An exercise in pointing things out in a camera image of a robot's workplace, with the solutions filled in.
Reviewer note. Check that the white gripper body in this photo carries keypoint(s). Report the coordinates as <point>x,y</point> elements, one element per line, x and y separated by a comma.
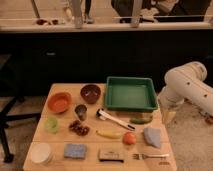
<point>167,115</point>

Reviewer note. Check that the grey-blue towel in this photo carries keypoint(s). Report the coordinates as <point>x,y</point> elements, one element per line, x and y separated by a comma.
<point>152,136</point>

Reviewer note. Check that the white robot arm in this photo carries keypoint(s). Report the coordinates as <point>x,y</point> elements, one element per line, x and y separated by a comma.
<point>185,82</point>

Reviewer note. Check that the dark maroon bowl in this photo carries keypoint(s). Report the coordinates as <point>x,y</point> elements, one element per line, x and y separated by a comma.
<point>90,93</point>

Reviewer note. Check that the orange-red bowl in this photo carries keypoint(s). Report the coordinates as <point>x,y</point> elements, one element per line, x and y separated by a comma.
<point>59,102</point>

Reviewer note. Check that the green cucumber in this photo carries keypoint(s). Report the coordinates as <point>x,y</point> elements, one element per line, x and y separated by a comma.
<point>142,120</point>

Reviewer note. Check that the orange tomato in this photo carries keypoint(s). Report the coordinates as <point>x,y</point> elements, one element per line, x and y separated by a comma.
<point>129,138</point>

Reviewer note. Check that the green plastic tray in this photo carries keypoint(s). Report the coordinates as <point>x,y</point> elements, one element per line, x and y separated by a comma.
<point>130,94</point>

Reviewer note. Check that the metal fork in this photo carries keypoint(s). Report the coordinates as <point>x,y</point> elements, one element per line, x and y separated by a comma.
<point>145,156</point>

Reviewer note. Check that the yellow banana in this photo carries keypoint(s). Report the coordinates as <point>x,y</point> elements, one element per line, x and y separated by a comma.
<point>109,134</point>

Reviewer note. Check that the brown rectangular block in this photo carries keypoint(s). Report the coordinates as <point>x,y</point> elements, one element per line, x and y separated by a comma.
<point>110,155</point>

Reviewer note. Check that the metal cup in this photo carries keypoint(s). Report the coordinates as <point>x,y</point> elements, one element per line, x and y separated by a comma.
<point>80,111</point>

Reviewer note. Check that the bunch of dark grapes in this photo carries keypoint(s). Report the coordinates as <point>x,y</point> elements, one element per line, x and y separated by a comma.
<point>78,128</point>

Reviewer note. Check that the wooden table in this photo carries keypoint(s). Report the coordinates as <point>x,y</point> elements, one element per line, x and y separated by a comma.
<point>95,142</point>

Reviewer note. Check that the blue sponge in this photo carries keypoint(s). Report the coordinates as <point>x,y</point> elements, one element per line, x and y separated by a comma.
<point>75,151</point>

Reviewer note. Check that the small green cup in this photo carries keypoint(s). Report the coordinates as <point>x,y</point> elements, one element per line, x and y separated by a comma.
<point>51,125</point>

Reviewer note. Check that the black office chair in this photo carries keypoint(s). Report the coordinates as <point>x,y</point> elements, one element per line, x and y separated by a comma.
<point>7,77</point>

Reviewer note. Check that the white handled dish brush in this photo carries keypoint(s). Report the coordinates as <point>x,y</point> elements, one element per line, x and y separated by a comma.
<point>104,115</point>

